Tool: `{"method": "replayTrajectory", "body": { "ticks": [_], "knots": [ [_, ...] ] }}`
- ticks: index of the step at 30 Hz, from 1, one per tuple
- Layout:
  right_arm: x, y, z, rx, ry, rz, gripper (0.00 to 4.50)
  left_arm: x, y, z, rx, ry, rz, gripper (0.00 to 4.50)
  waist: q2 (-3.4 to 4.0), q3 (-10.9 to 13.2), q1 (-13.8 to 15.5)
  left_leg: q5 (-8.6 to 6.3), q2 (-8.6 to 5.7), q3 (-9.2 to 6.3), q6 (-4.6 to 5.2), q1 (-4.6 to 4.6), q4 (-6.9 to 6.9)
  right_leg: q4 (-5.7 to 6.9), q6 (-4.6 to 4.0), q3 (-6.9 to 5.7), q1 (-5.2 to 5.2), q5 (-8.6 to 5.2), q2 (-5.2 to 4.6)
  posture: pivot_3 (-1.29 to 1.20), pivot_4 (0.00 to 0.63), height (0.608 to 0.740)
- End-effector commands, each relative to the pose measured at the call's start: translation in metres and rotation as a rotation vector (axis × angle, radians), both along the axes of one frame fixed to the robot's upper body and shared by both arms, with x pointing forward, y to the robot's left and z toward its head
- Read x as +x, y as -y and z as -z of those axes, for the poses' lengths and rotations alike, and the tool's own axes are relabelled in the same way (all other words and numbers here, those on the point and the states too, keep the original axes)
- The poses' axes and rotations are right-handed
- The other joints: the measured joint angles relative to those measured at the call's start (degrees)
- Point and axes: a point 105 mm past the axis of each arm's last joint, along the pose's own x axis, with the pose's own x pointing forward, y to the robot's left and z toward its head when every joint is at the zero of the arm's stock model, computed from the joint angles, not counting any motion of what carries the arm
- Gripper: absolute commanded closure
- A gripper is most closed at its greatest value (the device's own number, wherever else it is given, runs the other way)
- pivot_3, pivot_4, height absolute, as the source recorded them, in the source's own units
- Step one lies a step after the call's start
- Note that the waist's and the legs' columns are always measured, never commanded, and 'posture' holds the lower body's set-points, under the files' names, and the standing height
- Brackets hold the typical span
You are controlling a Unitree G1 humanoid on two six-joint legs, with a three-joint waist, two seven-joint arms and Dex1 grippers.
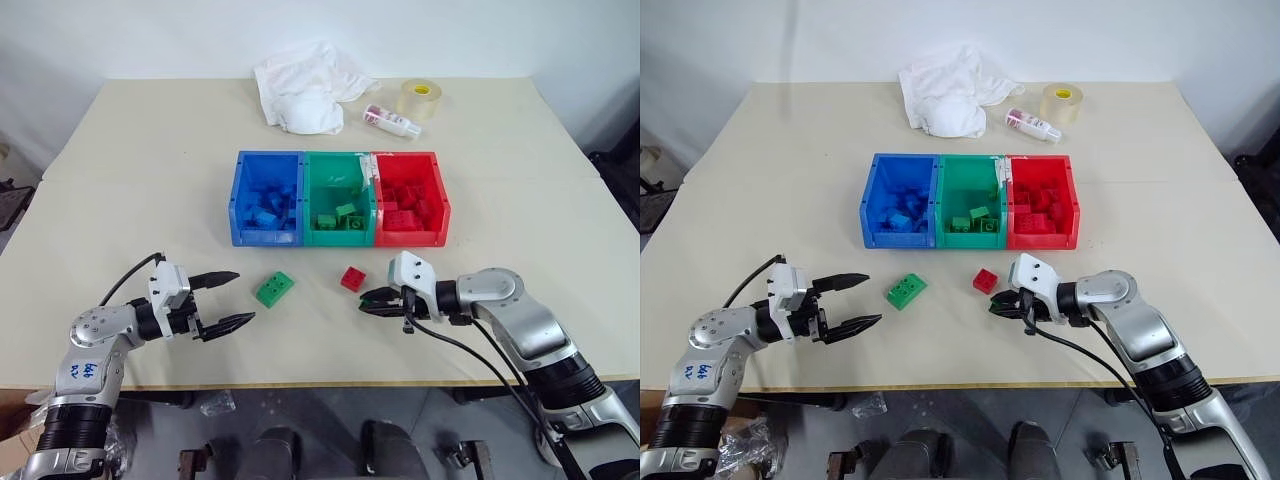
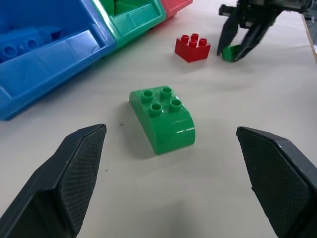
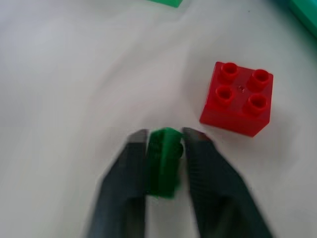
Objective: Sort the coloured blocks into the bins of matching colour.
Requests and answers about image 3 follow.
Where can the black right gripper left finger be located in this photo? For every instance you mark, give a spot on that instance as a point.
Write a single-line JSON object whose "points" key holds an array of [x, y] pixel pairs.
{"points": [[116, 193]]}

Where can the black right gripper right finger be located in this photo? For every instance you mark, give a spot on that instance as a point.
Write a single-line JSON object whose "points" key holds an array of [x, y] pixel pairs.
{"points": [[218, 188]]}

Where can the green toy building block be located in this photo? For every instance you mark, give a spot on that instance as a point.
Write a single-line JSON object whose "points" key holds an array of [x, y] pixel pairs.
{"points": [[168, 2], [164, 163]]}

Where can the red toy building block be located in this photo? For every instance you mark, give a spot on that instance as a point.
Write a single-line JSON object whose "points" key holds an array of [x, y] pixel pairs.
{"points": [[237, 99]]}

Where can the green plastic bin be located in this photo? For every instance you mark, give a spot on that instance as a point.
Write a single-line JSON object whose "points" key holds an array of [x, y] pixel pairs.
{"points": [[304, 12]]}

